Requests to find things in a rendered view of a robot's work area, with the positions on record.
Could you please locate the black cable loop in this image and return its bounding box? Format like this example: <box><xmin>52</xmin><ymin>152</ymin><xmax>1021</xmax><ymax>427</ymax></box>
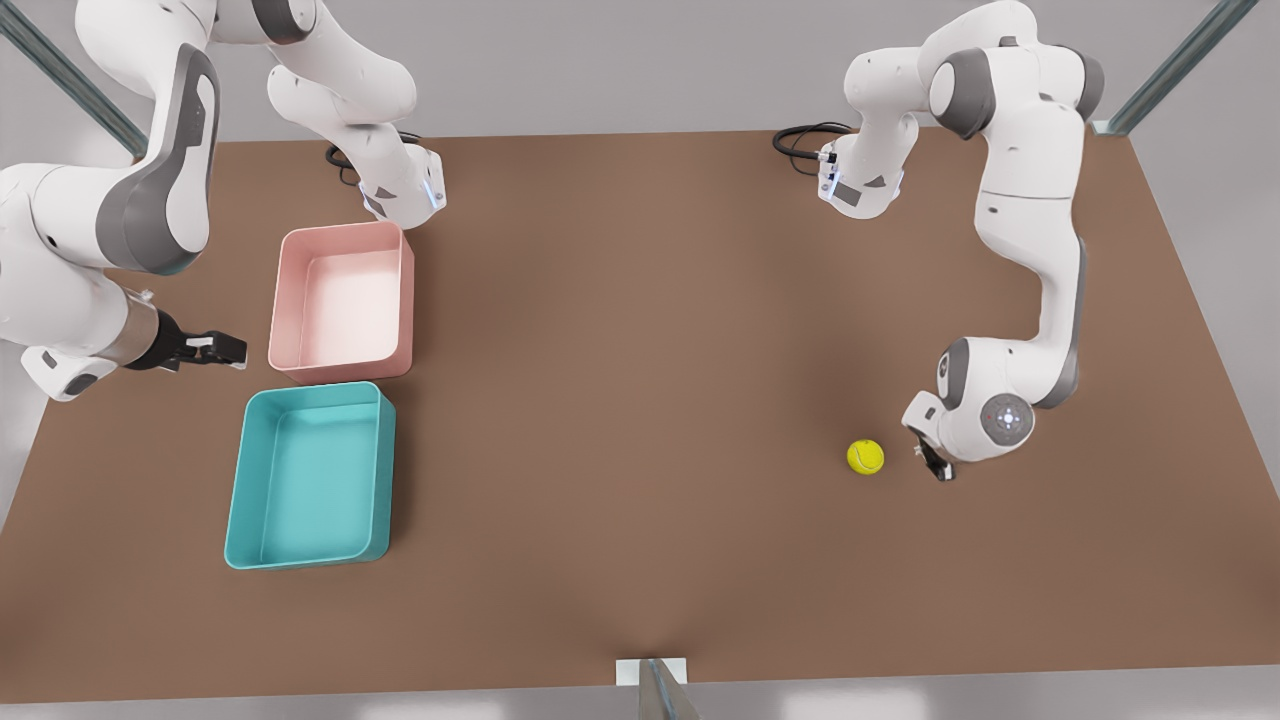
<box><xmin>772</xmin><ymin>122</ymin><xmax>857</xmax><ymax>177</ymax></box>
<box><xmin>325</xmin><ymin>130</ymin><xmax>424</xmax><ymax>187</ymax></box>

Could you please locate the silver frame post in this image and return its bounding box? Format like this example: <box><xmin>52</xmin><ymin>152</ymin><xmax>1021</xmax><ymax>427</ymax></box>
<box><xmin>615</xmin><ymin>657</ymin><xmax>703</xmax><ymax>720</ymax></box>
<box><xmin>0</xmin><ymin>10</ymin><xmax>149</xmax><ymax>159</ymax></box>
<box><xmin>1092</xmin><ymin>0</ymin><xmax>1261</xmax><ymax>137</ymax></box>

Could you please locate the teal rectangular tray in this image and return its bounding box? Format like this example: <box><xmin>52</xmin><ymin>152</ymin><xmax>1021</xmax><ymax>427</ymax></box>
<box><xmin>224</xmin><ymin>381</ymin><xmax>397</xmax><ymax>571</ymax></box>

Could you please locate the pink rectangular tray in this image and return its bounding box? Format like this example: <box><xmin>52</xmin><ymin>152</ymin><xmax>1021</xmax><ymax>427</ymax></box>
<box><xmin>268</xmin><ymin>221</ymin><xmax>416</xmax><ymax>385</ymax></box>

